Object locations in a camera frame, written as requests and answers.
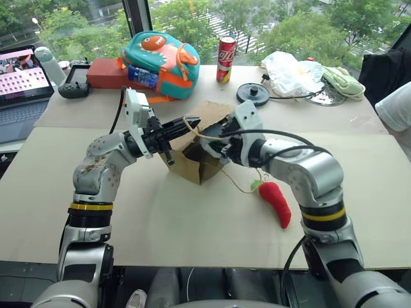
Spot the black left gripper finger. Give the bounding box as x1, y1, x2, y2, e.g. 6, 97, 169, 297
161, 116, 202, 130
163, 125, 198, 141

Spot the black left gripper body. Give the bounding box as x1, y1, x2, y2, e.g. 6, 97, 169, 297
141, 115, 176, 166

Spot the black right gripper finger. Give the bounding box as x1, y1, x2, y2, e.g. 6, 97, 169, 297
200, 123, 227, 139
202, 138, 227, 158

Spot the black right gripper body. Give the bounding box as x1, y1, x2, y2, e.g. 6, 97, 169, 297
219, 117, 250, 166

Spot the brown paper bag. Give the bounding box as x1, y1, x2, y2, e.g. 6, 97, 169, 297
159, 100, 261, 194

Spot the red chili plush toy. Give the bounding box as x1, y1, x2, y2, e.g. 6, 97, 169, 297
250, 179, 292, 230

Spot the white plastic bag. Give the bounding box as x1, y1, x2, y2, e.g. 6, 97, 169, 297
260, 51, 324, 97

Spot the black round lid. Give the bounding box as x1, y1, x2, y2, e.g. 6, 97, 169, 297
236, 81, 272, 107

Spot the teal dinosaur backpack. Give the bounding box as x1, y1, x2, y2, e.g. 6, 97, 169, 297
116, 31, 202, 104

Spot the red soda can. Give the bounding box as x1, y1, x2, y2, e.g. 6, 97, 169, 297
216, 36, 238, 83

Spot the red rectangular box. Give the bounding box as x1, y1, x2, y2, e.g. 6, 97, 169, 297
85, 58, 133, 89

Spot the black remote controller with screen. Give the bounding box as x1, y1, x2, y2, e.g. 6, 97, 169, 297
57, 59, 92, 99

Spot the round metal disc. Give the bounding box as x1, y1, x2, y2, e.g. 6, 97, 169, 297
303, 83, 347, 106

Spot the light green cloth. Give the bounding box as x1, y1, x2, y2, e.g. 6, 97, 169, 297
320, 65, 366, 102

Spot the white water bottle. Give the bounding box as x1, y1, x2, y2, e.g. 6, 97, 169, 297
34, 46, 67, 87

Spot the grey laptop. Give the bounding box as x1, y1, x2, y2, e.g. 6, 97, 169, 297
0, 45, 56, 144

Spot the white shoe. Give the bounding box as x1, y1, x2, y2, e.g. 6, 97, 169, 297
125, 288, 148, 308

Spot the person in white shirt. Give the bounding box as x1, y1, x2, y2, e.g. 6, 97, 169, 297
374, 81, 411, 133

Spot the black garment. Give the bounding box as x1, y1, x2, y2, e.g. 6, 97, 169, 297
357, 31, 411, 108

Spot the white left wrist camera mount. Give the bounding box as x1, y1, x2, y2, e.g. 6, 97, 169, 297
123, 86, 154, 160

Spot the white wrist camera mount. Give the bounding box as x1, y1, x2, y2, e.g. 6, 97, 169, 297
123, 86, 154, 160
233, 99, 267, 167

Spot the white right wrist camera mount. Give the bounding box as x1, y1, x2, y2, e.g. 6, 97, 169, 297
233, 99, 267, 167

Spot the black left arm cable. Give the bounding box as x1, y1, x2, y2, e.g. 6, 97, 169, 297
108, 85, 127, 135

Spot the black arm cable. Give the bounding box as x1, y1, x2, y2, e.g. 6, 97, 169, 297
108, 85, 127, 135
219, 128, 323, 155

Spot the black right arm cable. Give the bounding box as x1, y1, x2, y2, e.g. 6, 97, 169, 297
219, 128, 323, 155

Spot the black power cord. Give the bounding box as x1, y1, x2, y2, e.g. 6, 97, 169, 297
260, 73, 323, 101

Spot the black window frame post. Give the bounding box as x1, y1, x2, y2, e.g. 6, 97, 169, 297
121, 0, 153, 40

